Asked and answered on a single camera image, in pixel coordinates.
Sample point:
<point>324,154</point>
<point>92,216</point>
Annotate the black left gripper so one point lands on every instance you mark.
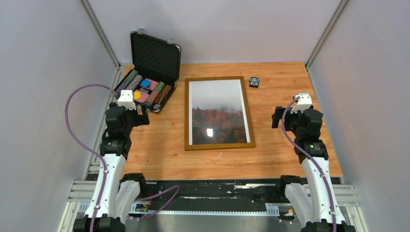
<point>142,119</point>

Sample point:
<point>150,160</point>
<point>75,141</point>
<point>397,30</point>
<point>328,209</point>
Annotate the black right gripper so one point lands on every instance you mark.
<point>278,115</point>

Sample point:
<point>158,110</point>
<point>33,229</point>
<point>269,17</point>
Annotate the light wooden picture frame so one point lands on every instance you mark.
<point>187,112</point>

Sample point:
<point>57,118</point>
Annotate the autumn forest photo print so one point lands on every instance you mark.
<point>217,121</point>

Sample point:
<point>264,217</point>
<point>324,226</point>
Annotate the clear acrylic sheet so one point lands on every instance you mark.
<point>217,93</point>

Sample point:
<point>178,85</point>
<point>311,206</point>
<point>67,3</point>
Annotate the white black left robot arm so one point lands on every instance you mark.
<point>114,192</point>

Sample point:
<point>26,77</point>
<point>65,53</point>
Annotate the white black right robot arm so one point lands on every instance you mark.
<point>317,209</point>

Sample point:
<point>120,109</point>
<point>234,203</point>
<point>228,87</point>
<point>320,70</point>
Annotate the yellow round chip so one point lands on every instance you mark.
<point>136,95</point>

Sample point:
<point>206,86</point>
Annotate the blue round chip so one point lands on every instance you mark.
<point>145,83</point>

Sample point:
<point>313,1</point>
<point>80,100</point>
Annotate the small black blue gadget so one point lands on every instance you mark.
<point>254,82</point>

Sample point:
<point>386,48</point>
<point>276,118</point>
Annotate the black poker chip case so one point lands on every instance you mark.
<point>158,60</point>

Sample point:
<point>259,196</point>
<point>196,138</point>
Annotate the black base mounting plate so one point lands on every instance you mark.
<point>206,195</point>

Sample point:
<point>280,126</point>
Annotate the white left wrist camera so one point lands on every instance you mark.
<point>126,100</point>

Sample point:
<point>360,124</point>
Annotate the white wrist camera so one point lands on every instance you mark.
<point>304,102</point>
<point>126,100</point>

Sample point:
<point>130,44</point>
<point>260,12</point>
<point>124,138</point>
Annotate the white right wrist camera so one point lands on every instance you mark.
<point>304,102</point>

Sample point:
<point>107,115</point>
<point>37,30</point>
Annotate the aluminium right corner post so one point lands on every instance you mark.
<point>327,31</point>

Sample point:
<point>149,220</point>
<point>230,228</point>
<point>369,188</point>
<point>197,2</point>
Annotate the aluminium corner post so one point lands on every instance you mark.
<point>327,31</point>
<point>99,30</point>

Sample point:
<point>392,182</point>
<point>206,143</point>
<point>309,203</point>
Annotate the aluminium rail frame front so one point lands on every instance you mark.
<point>286,220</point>

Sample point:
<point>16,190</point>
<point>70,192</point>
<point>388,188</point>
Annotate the aluminium left corner post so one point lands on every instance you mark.
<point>99,30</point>

